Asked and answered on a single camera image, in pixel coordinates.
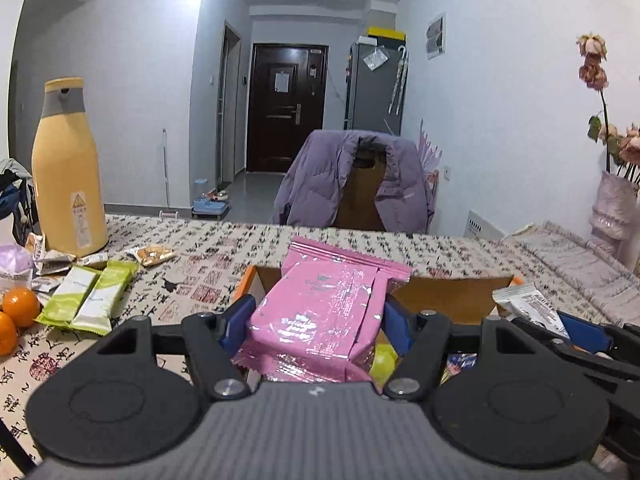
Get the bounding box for red cardboard box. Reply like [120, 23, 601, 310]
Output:
[230, 262, 526, 386]

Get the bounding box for white folded umbrella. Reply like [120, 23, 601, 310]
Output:
[389, 45, 408, 116]

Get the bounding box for yellow thermos bottle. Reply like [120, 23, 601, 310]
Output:
[31, 77, 109, 259]

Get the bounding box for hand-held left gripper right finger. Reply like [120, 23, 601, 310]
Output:
[381, 294, 538, 402]

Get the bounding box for blue pet bowls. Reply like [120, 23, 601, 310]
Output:
[192, 178, 231, 220]

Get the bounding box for white wall panel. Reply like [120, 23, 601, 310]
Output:
[426, 12, 447, 60]

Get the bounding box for quilted pale purple cloth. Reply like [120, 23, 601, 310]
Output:
[500, 221, 640, 328]

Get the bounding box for black metal rod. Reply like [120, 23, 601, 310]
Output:
[0, 417, 33, 476]

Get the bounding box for pink snack packet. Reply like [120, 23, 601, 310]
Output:
[231, 236, 413, 383]

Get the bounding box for yellow box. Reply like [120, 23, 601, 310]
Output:
[367, 26, 407, 42]

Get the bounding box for dried pink roses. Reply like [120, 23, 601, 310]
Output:
[576, 34, 640, 181]

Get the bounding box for white wall heater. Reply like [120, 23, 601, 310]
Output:
[465, 210, 506, 240]

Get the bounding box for pink ceramic vase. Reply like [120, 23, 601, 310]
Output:
[589, 170, 640, 241]

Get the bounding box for dark brown entrance door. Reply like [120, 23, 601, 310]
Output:
[246, 42, 329, 173]

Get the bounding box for crumpled silver snack wrapper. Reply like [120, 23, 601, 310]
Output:
[33, 250, 76, 277]

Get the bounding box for orange white snack packet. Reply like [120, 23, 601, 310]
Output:
[25, 232, 47, 263]

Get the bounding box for brown wooden chair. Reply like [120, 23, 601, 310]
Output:
[332, 142, 391, 233]

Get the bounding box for grey refrigerator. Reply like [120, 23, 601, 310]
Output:
[344, 40, 408, 136]

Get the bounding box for clear cracker snack packet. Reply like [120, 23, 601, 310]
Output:
[125, 244, 177, 267]

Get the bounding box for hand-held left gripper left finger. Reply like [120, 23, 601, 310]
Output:
[95, 294, 257, 402]

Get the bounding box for clear bag on refrigerator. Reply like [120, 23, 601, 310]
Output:
[362, 46, 390, 71]

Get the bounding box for pale purple plastic bag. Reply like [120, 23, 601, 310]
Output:
[0, 244, 36, 292]

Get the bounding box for tangerine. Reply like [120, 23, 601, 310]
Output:
[2, 287, 41, 328]
[0, 311, 18, 356]

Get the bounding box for grey interior door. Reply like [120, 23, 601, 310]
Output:
[218, 21, 242, 186]

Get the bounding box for pink drying rack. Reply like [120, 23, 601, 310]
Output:
[417, 119, 444, 233]

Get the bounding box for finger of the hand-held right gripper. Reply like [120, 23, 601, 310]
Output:
[510, 316, 640, 386]
[556, 311, 640, 356]

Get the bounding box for dark grey bag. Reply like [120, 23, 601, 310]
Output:
[0, 158, 38, 246]

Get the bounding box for purple padded jacket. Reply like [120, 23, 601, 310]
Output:
[272, 130, 435, 233]

